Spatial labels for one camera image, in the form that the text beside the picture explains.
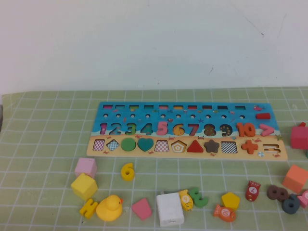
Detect yellow H-shaped sign piece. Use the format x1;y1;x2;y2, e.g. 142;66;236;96
79;198;99;220

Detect pink wooden cube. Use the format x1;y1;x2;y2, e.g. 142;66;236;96
74;157;98;179

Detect orange plus sign piece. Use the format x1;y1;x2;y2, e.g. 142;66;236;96
241;140;259;154

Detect orange wooden cube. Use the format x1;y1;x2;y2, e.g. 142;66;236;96
282;164;308;194

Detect teal heart piece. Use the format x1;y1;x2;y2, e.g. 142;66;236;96
137;138;154;153

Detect red wooden cube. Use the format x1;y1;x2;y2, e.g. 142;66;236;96
290;125;308;150

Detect white power adapter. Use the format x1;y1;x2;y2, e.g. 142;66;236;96
156;191;185;228

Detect brown number eight piece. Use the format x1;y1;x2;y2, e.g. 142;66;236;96
266;184;290;201

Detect dark grey number nine piece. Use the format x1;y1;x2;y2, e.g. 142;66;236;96
282;193;301;215

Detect pink wooden fish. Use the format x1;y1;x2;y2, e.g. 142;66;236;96
296;189;308;208

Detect green grid table mat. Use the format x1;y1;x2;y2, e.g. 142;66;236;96
0;87;308;231

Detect pink trapezoid piece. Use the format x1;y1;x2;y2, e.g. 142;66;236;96
131;197;153;221

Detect yellow number six piece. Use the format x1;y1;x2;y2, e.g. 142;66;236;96
121;163;135;182

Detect orange wooden fish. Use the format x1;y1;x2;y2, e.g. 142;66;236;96
213;204;237;223

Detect orange number ten piece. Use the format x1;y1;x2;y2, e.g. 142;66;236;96
236;122;257;138

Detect yellow wooden cube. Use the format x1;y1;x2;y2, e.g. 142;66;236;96
70;172;99;202

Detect blue wooden number puzzle board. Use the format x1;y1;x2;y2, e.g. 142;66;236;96
86;102;288;161

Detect yellow pentagon piece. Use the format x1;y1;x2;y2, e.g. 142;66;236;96
221;192;241;211

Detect yellow rubber duck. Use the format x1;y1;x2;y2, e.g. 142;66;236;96
96;194;124;222

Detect green number three piece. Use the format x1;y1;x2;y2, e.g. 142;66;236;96
188;187;209;208

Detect red wooden fish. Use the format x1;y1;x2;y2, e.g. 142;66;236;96
245;180;261;202

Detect red triangle piece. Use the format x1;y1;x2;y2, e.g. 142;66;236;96
187;139;205;154

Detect yellow wooden fish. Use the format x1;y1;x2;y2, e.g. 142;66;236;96
178;189;194;212

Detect green circle piece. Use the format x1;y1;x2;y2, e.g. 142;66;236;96
121;138;138;154

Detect pink number five piece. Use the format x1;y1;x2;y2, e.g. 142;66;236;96
155;121;169;136

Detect brown star piece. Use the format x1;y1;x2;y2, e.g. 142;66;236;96
204;139;221;154

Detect pink greater-than sign piece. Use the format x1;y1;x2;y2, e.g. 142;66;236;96
259;123;275;137

